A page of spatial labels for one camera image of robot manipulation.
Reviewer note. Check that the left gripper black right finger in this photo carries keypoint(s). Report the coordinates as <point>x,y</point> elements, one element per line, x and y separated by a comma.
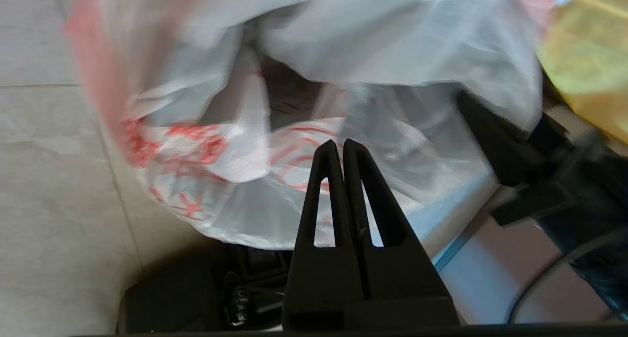
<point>402,278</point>

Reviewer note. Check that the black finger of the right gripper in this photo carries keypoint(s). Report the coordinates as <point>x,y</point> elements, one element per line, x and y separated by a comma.
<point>495,141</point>

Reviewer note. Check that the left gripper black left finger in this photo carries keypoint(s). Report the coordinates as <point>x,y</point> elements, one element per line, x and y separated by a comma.
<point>319,278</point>

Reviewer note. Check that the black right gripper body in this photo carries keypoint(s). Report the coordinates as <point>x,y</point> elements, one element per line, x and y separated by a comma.
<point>539,180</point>

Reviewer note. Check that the white trash bag red cartoon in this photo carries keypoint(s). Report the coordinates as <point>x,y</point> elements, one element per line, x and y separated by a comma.
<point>343,57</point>

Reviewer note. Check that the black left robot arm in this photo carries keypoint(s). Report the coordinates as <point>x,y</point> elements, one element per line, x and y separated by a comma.
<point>171,298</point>

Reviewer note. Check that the yellow fabric tote bag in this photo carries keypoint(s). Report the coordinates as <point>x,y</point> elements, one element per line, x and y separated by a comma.
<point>588,57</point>

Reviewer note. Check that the black trash bin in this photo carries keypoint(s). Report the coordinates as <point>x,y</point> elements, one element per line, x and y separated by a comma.
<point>289,94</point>

